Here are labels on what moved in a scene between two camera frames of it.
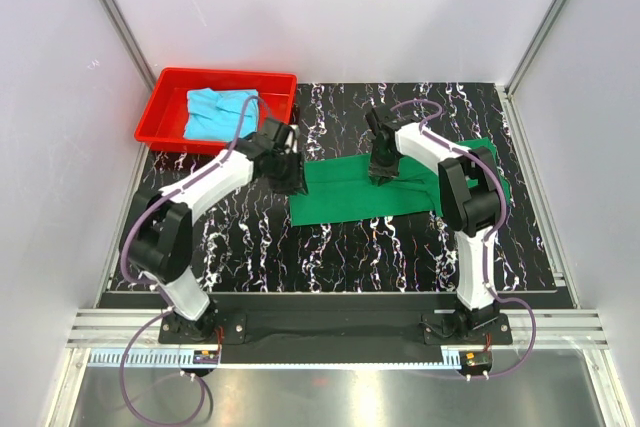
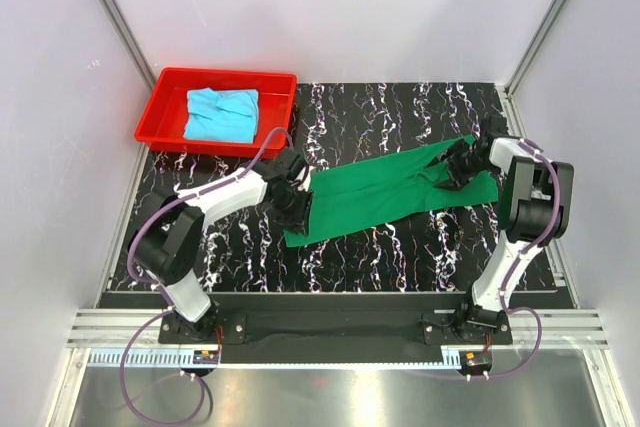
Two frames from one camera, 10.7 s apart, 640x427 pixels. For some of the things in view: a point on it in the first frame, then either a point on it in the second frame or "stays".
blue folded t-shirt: (214, 115) stays
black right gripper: (385, 174) -> (456, 179)
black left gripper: (296, 184) -> (299, 221)
